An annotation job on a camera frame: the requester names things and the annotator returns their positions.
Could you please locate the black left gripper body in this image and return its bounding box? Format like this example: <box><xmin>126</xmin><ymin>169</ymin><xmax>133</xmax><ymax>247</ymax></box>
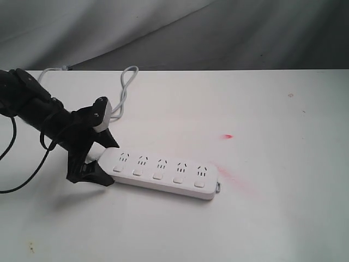
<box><xmin>59</xmin><ymin>106</ymin><xmax>100</xmax><ymax>182</ymax></box>

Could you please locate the white five-outlet power strip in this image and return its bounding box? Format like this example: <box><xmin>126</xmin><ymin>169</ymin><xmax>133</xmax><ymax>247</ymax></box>
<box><xmin>88</xmin><ymin>144</ymin><xmax>221</xmax><ymax>200</ymax></box>

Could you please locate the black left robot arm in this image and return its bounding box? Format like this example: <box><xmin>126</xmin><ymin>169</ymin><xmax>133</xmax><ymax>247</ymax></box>
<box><xmin>1</xmin><ymin>68</ymin><xmax>118</xmax><ymax>186</ymax></box>

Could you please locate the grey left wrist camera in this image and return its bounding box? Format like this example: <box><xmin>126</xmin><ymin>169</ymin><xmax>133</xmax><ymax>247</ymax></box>
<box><xmin>92</xmin><ymin>97</ymin><xmax>112</xmax><ymax>133</ymax></box>

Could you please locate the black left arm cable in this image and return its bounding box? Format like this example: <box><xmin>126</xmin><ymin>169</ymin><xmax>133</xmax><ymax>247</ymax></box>
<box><xmin>0</xmin><ymin>106</ymin><xmax>91</xmax><ymax>194</ymax></box>

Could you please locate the white power cable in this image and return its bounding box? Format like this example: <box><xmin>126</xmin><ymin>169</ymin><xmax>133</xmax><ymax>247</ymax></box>
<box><xmin>37</xmin><ymin>65</ymin><xmax>140</xmax><ymax>121</ymax></box>

